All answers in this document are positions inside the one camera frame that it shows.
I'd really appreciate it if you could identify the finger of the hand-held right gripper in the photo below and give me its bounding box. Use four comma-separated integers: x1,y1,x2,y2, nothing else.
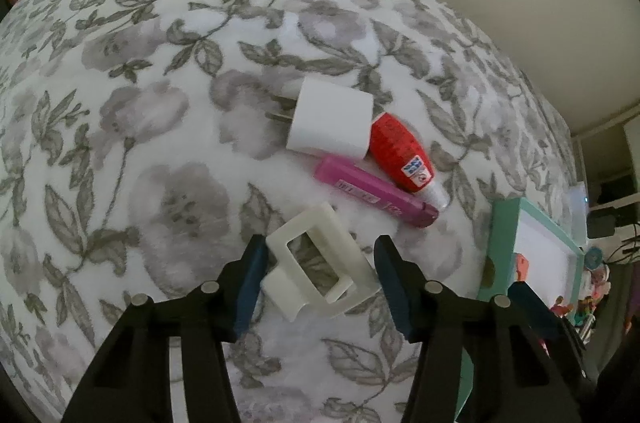
507,282,587,359

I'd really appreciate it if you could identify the black device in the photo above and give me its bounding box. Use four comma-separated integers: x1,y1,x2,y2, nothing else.
586,203,623,240

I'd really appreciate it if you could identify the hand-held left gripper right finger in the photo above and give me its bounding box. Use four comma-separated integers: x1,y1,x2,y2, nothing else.
373,235,587,423

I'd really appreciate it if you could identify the clear plastic box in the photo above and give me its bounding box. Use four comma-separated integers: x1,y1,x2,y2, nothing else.
567,183,588,249

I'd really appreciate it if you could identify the coral and blue plastic holder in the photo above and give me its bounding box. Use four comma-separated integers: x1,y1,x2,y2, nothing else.
514,253,531,285

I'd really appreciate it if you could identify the white shelf unit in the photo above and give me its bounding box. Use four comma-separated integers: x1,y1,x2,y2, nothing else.
570,103,640,244

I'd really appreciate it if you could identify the pink highlighter pen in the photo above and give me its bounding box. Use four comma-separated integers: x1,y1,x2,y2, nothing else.
313,154,440,230

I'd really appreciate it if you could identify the white wall charger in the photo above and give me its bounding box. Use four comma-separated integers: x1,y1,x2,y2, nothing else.
265,77,375,162

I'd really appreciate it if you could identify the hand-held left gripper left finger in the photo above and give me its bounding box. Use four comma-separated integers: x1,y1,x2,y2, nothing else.
60,234,271,423

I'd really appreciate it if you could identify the red correction fluid bottle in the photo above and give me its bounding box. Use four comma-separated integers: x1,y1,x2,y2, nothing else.
369,112,452,210

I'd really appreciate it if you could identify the colourful clutter pile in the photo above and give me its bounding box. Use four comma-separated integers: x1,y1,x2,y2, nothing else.
550,245,613,344

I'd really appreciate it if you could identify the white plastic bracket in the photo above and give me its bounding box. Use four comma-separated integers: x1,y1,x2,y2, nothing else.
259,201,377,320

